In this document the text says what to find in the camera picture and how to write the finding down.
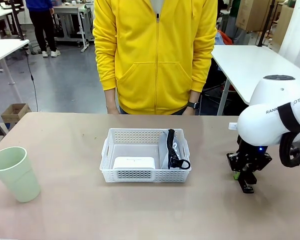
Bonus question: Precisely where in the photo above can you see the person right hand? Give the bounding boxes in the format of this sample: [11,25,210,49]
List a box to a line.
[106,99,120,115]

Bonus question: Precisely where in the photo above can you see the white rectangular box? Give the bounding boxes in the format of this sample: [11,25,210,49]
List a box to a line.
[112,156,157,171]

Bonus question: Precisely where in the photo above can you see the white table with white leg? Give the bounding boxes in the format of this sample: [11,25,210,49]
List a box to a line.
[0,38,30,86]

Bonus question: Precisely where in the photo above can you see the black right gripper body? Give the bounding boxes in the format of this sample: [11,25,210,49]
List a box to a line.
[236,136,267,164]

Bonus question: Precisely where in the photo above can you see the black braided right arm cable sleeve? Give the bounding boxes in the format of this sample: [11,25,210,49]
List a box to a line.
[279,132,300,168]

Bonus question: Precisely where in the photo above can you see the grey CAMPUS pencil case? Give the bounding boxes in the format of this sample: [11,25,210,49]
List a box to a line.
[158,128,192,171]

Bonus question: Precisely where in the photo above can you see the thin black floor cable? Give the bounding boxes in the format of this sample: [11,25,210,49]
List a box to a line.
[26,48,39,112]

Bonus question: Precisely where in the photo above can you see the black strap on right arm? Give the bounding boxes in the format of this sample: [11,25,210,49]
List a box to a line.
[276,102,300,133]

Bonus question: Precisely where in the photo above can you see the black upright pole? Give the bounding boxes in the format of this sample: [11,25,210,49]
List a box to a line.
[257,0,277,48]

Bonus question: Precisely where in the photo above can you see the pale green plastic cup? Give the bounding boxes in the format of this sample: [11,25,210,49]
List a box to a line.
[0,146,42,203]

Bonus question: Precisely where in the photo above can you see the black stapler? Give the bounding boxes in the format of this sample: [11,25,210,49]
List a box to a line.
[236,172,255,195]

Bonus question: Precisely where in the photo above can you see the small open cardboard box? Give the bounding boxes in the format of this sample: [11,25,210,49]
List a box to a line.
[1,103,32,125]

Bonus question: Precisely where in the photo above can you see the white perforated plastic basket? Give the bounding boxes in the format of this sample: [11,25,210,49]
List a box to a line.
[99,128,192,184]

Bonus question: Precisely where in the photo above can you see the person in blue top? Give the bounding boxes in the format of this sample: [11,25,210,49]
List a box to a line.
[27,0,62,58]

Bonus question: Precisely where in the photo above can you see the person in yellow hoodie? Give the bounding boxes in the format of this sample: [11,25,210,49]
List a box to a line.
[92,0,218,116]

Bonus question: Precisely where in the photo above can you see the person left hand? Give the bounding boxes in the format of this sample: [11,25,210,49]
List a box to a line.
[182,107,198,116]

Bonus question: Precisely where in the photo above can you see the person right forearm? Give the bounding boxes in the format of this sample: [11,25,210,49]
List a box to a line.
[92,32,118,101]

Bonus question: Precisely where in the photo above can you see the person left forearm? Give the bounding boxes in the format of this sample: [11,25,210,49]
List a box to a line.
[189,37,218,103]

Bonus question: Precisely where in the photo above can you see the blue and red cloth bundle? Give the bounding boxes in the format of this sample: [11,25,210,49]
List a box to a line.
[214,29,234,46]

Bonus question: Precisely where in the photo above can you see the large cardboard box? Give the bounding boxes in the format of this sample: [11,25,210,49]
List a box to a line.
[235,0,278,32]

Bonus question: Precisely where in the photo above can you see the grey background desk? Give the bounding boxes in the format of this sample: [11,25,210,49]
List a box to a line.
[53,2,95,53]

